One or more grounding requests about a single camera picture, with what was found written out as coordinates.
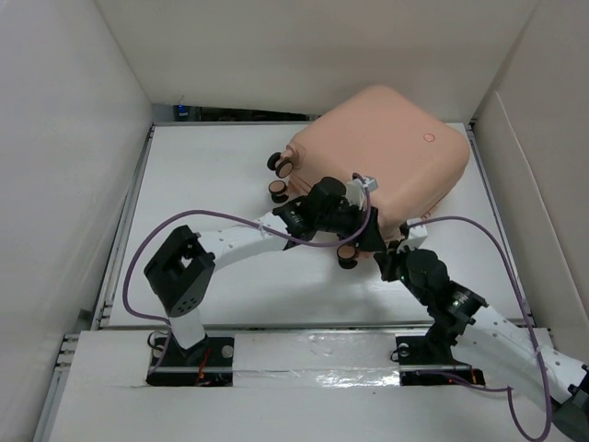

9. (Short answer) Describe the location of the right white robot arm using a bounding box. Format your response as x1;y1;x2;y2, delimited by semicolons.
375;249;588;441

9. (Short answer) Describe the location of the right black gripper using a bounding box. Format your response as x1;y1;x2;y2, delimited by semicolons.
371;238;430;307

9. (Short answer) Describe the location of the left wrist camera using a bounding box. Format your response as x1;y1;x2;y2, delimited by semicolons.
345;175;378;208

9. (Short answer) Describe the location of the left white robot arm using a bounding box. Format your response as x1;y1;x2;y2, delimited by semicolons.
144;174;386;366

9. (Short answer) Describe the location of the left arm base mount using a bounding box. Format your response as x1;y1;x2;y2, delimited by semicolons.
146;331;235;388

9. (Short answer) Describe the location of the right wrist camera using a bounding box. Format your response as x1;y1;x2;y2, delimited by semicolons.
397;218;428;254

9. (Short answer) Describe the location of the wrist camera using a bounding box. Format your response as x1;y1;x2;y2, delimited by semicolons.
345;175;378;208
397;218;428;254

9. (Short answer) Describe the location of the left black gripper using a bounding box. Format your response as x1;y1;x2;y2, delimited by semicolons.
315;197;385;251

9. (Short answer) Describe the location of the background electronics box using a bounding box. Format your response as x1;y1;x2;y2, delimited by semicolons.
173;104;191;122

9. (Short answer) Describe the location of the pink hard-shell suitcase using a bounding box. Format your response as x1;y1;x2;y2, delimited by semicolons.
267;86;470;247

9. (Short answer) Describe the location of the aluminium rail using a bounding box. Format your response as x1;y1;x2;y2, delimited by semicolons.
146;321;489;377

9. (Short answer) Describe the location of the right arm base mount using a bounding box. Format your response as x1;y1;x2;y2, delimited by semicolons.
389;329;486;388

